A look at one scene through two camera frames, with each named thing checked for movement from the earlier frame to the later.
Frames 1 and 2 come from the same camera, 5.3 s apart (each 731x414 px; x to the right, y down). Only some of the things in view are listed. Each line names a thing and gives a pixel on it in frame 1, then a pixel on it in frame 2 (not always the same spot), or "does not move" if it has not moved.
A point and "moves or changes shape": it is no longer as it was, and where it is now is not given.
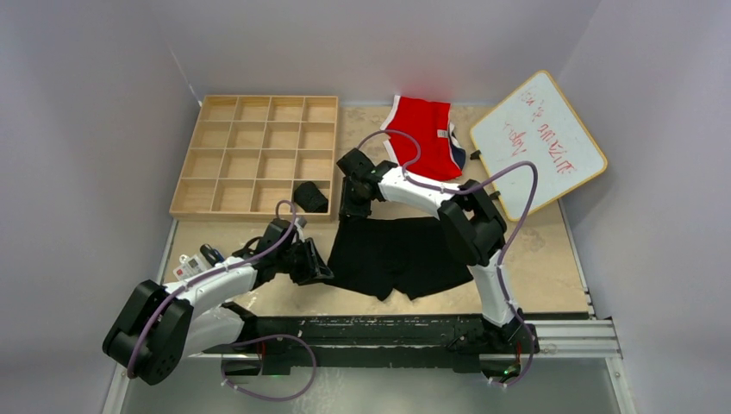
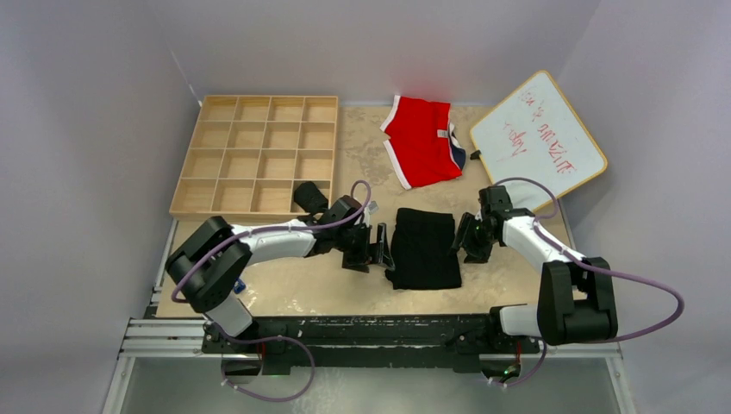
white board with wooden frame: x=534 y=122 does not move
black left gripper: x=313 y=270 → x=361 y=260
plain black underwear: x=376 y=254 moves or changes shape
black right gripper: x=347 y=207 → x=475 y=254
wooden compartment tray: x=248 y=153 does not move
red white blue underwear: x=441 y=156 does not move
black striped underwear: x=309 y=197 does not move
